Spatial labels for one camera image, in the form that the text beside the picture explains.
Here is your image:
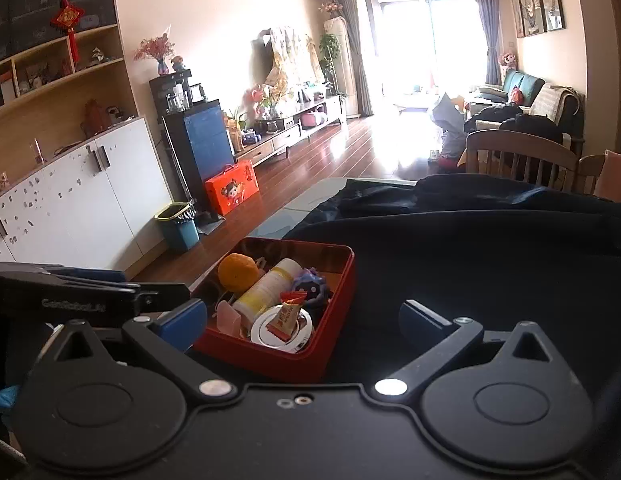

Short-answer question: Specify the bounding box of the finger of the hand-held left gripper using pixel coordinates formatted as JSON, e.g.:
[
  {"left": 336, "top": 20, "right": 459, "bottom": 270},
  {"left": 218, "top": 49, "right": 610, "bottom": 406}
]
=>
[
  {"left": 50, "top": 267, "right": 127, "bottom": 285},
  {"left": 134, "top": 282, "right": 192, "bottom": 315}
]

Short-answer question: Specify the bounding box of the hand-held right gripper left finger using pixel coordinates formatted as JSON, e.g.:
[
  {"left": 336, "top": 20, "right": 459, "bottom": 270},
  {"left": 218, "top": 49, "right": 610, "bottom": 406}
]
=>
[{"left": 34, "top": 298, "right": 235, "bottom": 405}]

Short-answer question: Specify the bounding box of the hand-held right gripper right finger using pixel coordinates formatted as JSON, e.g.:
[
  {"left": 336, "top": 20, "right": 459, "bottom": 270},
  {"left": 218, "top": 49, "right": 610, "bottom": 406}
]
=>
[{"left": 372, "top": 299, "right": 572, "bottom": 403}]

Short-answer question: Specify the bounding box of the pink eraser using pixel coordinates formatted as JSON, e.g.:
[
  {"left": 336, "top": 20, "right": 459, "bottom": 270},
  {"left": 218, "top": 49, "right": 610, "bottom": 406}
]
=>
[{"left": 215, "top": 301, "right": 242, "bottom": 338}]

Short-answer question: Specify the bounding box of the orange tangerine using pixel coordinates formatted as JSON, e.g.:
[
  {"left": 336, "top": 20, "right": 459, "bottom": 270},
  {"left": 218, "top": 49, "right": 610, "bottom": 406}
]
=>
[{"left": 218, "top": 253, "right": 261, "bottom": 292}]

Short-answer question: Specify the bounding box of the white yellow bottle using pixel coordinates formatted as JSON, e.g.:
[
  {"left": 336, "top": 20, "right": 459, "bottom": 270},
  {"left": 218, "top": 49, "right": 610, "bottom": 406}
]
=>
[{"left": 232, "top": 258, "right": 304, "bottom": 317}]

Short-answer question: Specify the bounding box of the red tin box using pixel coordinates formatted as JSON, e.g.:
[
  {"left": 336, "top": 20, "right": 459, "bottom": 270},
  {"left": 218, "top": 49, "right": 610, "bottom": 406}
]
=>
[{"left": 190, "top": 237, "right": 356, "bottom": 383}]

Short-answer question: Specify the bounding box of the red snack packet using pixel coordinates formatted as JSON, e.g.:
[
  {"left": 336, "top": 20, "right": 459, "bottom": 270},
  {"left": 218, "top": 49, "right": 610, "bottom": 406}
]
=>
[{"left": 265, "top": 290, "right": 308, "bottom": 341}]

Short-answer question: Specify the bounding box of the purple toy figure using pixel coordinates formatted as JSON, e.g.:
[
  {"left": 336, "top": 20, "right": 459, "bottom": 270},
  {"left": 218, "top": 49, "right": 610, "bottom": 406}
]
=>
[{"left": 290, "top": 267, "right": 334, "bottom": 308}]

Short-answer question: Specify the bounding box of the person's left hand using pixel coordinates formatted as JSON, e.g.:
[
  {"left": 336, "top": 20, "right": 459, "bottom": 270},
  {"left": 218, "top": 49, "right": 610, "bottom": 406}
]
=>
[{"left": 0, "top": 385, "right": 22, "bottom": 414}]

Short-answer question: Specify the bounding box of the blue trash bin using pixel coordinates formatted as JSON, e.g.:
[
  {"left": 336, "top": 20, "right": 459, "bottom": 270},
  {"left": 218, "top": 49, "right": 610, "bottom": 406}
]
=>
[{"left": 154, "top": 201, "right": 200, "bottom": 253}]

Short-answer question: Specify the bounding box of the white sideboard cupboard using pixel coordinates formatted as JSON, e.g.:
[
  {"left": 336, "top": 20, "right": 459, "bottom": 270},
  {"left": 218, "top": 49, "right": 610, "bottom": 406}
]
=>
[{"left": 0, "top": 115, "right": 174, "bottom": 281}]

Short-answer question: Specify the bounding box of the grey dustpan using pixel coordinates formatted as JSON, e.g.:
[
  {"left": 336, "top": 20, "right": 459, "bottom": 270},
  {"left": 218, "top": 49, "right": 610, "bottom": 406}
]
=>
[{"left": 193, "top": 200, "right": 226, "bottom": 235}]

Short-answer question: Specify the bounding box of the dark blue cloth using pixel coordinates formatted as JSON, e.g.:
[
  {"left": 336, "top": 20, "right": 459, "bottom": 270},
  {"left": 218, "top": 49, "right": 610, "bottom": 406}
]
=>
[{"left": 188, "top": 174, "right": 621, "bottom": 396}]

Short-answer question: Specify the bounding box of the orange gift box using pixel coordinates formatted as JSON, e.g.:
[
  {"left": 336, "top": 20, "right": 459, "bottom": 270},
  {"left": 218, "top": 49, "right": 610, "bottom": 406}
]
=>
[{"left": 204, "top": 159, "right": 260, "bottom": 217}]

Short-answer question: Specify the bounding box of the red figure ornament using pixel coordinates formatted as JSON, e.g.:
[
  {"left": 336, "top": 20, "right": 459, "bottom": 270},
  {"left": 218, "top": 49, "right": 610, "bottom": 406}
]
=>
[{"left": 83, "top": 99, "right": 104, "bottom": 137}]

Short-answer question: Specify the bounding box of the black cabinet blue panel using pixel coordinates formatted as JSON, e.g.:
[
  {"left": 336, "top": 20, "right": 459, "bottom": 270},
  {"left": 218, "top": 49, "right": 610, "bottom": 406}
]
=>
[{"left": 149, "top": 69, "right": 236, "bottom": 216}]

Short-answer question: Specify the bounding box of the wooden television cabinet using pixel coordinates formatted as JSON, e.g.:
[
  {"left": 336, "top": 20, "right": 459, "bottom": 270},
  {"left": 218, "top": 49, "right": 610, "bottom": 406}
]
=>
[{"left": 235, "top": 94, "right": 347, "bottom": 168}]

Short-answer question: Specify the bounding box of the wooden chair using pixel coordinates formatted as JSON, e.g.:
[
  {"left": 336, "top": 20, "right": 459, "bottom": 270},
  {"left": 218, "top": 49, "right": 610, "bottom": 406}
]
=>
[
  {"left": 465, "top": 130, "right": 580, "bottom": 192},
  {"left": 575, "top": 154, "right": 609, "bottom": 196}
]

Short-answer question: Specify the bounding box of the grey white bag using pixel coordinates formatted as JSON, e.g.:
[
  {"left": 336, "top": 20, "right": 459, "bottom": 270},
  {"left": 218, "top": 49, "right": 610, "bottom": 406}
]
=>
[{"left": 431, "top": 92, "right": 466, "bottom": 161}]

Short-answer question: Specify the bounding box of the vase of pink flowers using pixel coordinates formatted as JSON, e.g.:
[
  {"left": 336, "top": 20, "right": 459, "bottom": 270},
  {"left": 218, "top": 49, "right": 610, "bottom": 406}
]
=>
[{"left": 134, "top": 34, "right": 176, "bottom": 77}]

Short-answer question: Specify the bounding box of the red flower bouquet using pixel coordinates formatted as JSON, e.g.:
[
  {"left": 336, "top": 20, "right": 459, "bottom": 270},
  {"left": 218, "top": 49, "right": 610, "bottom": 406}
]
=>
[{"left": 244, "top": 82, "right": 281, "bottom": 121}]

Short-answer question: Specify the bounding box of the white coffee table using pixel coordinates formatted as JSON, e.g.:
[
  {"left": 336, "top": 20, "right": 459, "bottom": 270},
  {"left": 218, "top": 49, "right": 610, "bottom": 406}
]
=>
[{"left": 393, "top": 91, "right": 441, "bottom": 113}]

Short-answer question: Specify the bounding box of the dark clothes pile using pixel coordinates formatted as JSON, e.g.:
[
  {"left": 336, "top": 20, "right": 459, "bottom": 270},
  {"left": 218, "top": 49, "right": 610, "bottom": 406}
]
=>
[
  {"left": 463, "top": 102, "right": 524, "bottom": 133},
  {"left": 498, "top": 112, "right": 564, "bottom": 145}
]

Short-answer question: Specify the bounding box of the pink cloth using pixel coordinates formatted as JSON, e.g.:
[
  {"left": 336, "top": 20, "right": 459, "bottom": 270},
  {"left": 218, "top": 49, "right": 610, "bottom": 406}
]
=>
[{"left": 593, "top": 149, "right": 621, "bottom": 202}]

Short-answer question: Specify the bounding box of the red knot ornament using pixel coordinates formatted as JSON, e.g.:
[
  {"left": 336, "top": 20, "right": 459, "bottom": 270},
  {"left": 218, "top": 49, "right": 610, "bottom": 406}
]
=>
[{"left": 50, "top": 0, "right": 85, "bottom": 61}]

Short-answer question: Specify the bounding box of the cream sofa blanket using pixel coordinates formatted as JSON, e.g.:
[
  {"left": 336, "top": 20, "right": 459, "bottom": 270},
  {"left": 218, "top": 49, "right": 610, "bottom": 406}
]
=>
[{"left": 528, "top": 82, "right": 586, "bottom": 133}]

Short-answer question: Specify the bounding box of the teal sofa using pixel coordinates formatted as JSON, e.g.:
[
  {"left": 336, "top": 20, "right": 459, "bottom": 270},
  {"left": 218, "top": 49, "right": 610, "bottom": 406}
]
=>
[{"left": 478, "top": 70, "right": 546, "bottom": 108}]

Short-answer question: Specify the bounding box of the patterned television cover cloth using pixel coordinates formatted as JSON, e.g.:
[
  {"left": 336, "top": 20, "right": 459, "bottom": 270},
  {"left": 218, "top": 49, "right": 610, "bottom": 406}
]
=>
[{"left": 250, "top": 25, "right": 325, "bottom": 111}]

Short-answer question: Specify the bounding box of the white standing air conditioner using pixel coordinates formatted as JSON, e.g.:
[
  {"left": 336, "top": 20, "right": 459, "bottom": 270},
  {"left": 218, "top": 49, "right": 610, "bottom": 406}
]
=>
[{"left": 323, "top": 16, "right": 358, "bottom": 116}]

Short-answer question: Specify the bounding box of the grey curtain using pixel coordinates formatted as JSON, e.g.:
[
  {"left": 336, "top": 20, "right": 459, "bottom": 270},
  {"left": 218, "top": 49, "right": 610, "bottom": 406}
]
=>
[
  {"left": 471, "top": 0, "right": 506, "bottom": 86},
  {"left": 335, "top": 0, "right": 375, "bottom": 117}
]

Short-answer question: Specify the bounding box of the green houseplant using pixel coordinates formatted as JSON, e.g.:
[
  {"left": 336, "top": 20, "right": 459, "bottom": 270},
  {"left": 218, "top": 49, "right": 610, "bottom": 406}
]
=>
[{"left": 318, "top": 32, "right": 341, "bottom": 93}]

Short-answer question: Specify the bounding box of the wooden wall shelf unit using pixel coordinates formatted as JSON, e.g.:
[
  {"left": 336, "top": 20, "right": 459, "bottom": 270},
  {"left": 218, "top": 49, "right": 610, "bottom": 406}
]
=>
[{"left": 0, "top": 0, "right": 141, "bottom": 181}]

